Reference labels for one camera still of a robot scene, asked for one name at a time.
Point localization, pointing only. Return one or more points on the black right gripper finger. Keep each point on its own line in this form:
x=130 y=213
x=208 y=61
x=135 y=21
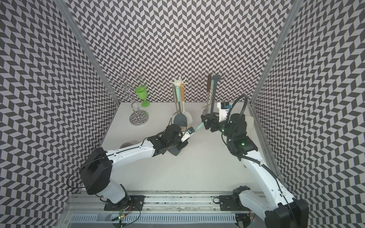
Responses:
x=208 y=124
x=210 y=117

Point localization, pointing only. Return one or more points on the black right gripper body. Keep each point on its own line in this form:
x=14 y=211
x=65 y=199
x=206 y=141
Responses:
x=223 y=127

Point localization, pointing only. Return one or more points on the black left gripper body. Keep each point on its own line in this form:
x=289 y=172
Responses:
x=178 y=143

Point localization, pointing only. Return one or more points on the steel spoon brown handle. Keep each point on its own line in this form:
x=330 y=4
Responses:
x=209 y=79

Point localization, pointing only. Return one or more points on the grey spatula mint handle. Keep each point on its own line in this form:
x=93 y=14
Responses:
x=199 y=125

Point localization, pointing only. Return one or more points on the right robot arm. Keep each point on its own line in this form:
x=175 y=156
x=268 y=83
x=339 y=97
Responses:
x=280 y=208

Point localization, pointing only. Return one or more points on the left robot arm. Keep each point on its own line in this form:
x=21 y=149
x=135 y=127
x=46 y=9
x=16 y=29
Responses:
x=96 y=171

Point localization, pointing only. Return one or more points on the dark grey utensil rack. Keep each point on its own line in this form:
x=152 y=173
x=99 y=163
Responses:
x=214 y=83

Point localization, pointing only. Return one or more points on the cream utensil rack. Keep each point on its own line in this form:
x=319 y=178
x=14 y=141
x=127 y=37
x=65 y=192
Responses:
x=177 y=82

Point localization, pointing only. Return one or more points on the pink ceramic cup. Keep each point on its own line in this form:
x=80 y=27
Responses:
x=126 y=144

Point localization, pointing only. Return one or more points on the green plastic goblet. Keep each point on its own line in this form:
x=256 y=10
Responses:
x=142 y=94

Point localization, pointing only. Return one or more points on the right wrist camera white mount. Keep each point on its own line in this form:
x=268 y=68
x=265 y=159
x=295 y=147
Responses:
x=224 y=108

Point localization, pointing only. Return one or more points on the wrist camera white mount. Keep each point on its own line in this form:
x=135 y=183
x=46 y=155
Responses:
x=187 y=134
x=224 y=108

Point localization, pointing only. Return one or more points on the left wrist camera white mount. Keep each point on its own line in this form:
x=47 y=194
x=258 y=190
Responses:
x=187 y=134

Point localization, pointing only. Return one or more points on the white spatula wooden handle rack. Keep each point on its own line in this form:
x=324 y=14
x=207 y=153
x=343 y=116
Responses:
x=187 y=114

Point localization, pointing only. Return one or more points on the white spatula mint handle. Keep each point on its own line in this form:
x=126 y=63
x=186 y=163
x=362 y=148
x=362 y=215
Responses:
x=209 y=100

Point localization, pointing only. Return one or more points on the grey turner mint handle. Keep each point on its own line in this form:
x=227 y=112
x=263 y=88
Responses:
x=180 y=119

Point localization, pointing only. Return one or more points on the cream spatula cream handle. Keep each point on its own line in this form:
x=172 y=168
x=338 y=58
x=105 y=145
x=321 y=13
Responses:
x=175 y=100

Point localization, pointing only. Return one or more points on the chrome wire glass rack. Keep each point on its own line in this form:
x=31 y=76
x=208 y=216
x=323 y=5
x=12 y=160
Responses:
x=124 y=93

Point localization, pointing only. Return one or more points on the metal base rail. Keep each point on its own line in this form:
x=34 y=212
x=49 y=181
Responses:
x=154 y=209

